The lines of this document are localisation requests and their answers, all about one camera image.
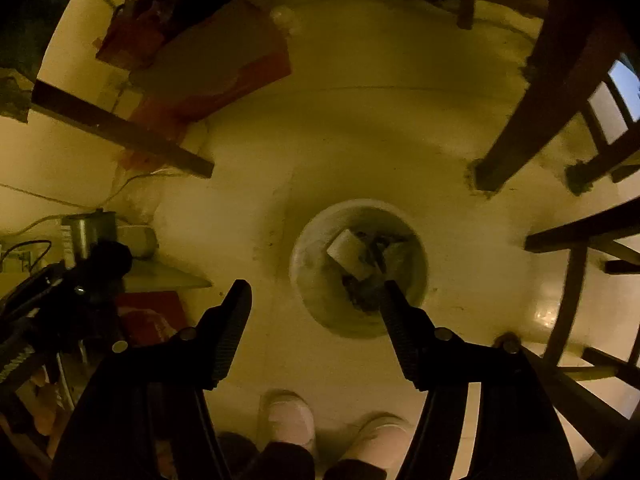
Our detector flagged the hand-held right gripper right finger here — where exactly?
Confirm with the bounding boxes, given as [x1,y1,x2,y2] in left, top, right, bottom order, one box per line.
[378,280,579,480]

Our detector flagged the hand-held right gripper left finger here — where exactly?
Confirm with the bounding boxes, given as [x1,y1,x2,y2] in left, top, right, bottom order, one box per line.
[50,279,253,480]

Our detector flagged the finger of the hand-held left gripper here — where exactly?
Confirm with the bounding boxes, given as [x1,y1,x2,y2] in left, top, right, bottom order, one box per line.
[82,240,134,291]

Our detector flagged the white waste bin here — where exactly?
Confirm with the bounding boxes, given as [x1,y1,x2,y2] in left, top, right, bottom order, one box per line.
[289,198,429,339]

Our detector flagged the metal can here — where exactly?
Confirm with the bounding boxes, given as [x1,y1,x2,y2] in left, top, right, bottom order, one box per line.
[61,209,119,269]

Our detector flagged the white crumpled paper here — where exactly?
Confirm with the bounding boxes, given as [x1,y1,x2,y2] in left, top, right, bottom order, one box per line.
[326,229,381,281]

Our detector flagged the white shoe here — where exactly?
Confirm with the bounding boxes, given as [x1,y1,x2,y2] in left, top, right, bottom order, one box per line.
[344,412,414,467]
[257,390,319,457]

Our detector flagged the wooden table leg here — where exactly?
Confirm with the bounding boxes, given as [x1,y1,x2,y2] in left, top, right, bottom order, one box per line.
[30,79,216,179]

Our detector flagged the person's dark pants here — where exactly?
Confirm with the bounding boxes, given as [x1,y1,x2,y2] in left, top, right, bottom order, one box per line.
[219,432,389,480]

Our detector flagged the dark wooden stool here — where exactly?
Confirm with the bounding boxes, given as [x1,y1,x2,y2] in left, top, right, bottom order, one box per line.
[524,200,640,463]

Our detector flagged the dark wooden chair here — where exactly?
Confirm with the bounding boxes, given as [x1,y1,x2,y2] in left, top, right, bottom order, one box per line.
[467,0,640,197]

